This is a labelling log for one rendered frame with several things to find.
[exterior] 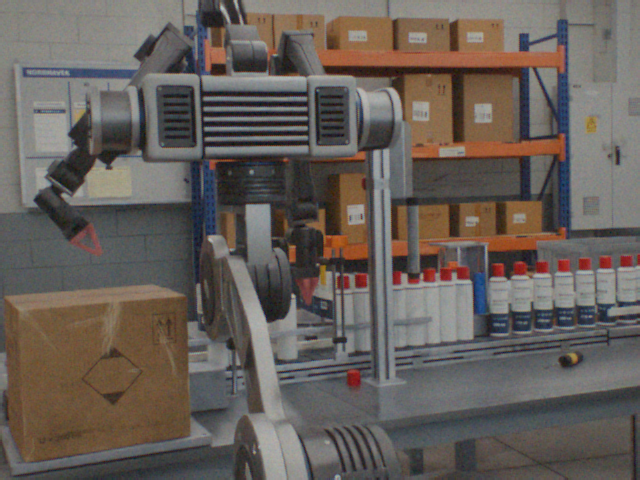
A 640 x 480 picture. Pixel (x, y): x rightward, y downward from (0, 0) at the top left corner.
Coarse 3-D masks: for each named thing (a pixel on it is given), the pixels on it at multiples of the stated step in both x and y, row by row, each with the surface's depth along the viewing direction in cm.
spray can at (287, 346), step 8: (280, 320) 220; (288, 320) 220; (296, 320) 222; (280, 328) 221; (288, 328) 220; (296, 328) 222; (288, 336) 220; (296, 336) 222; (280, 344) 221; (288, 344) 220; (296, 344) 222; (280, 352) 221; (288, 352) 220; (296, 352) 222; (280, 360) 221; (288, 360) 220
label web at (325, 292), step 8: (328, 272) 262; (320, 280) 267; (328, 280) 262; (336, 280) 258; (352, 280) 249; (368, 280) 249; (440, 280) 247; (320, 288) 267; (328, 288) 263; (336, 288) 258; (352, 288) 250; (368, 288) 249; (320, 296) 267; (328, 296) 263; (320, 304) 268; (328, 304) 263; (320, 312) 268; (328, 312) 263
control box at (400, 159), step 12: (408, 132) 222; (396, 144) 214; (408, 144) 221; (396, 156) 214; (408, 156) 221; (396, 168) 214; (408, 168) 220; (396, 180) 214; (408, 180) 220; (396, 192) 214; (408, 192) 219
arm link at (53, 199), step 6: (42, 192) 211; (48, 192) 211; (54, 192) 212; (36, 198) 211; (42, 198) 211; (48, 198) 211; (54, 198) 212; (60, 198) 213; (36, 204) 213; (42, 204) 212; (48, 204) 211; (54, 204) 212; (48, 210) 212
